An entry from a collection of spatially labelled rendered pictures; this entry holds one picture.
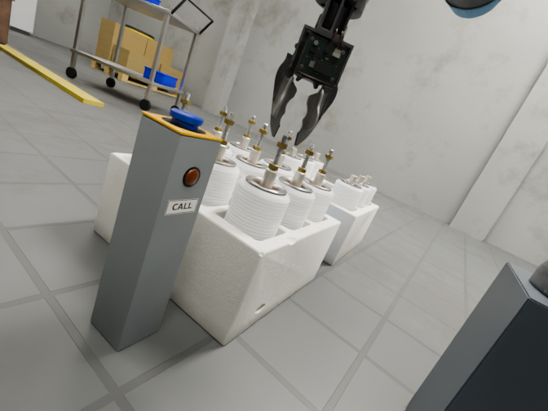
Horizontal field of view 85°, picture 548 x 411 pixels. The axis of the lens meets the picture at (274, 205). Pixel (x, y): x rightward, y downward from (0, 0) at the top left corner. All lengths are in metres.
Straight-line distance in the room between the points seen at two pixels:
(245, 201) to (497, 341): 0.36
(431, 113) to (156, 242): 3.43
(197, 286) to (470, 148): 3.28
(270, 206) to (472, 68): 3.39
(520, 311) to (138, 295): 0.43
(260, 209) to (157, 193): 0.17
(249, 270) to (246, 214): 0.09
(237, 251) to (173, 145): 0.20
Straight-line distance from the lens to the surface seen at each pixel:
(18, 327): 0.53
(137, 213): 0.40
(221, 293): 0.51
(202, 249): 0.51
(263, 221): 0.49
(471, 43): 3.82
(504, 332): 0.41
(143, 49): 5.25
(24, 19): 6.80
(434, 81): 3.73
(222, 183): 0.55
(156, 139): 0.37
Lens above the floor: 0.37
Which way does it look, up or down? 16 degrees down
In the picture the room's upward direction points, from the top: 22 degrees clockwise
